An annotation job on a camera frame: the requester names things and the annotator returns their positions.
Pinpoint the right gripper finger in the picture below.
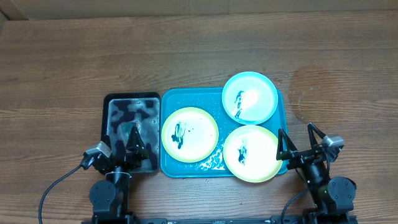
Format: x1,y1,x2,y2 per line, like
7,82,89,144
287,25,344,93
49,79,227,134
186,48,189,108
307,123,326,149
276,128,297,159

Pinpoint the pink green sponge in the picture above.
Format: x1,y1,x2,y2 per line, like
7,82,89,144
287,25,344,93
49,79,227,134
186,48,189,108
118,121,137,145

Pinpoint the yellow plate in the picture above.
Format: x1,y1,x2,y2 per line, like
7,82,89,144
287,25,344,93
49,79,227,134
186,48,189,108
161,107,219,163
223,125,282,183

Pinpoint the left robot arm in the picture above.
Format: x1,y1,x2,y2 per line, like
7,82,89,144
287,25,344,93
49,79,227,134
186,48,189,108
83,126,149,224

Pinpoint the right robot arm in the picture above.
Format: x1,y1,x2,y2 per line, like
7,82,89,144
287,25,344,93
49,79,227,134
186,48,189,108
271,123,358,224

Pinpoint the black water tray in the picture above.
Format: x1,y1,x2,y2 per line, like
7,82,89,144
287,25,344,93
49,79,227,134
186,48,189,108
101,92,160,174

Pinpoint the teal plastic tray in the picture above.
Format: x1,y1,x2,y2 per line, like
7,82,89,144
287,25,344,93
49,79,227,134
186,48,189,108
160,86,289,179

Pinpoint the light blue plate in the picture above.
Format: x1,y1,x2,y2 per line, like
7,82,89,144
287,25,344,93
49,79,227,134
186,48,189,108
221,72,278,124

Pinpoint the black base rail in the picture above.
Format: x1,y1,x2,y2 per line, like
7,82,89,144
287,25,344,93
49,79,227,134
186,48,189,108
81,215,358,224

